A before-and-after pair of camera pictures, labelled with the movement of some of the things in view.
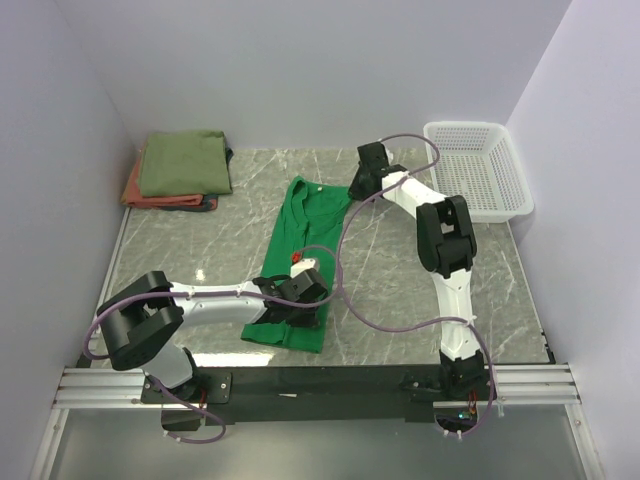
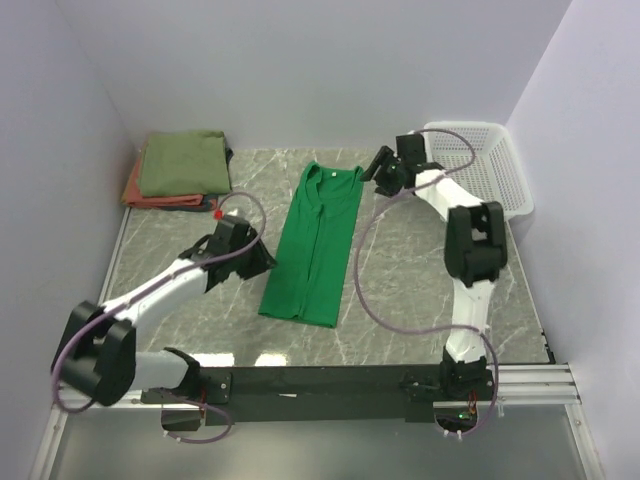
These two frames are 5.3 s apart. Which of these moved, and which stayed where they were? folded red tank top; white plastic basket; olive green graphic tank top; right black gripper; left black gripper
Moved: right black gripper; left black gripper
Stayed: folded red tank top; white plastic basket; olive green graphic tank top
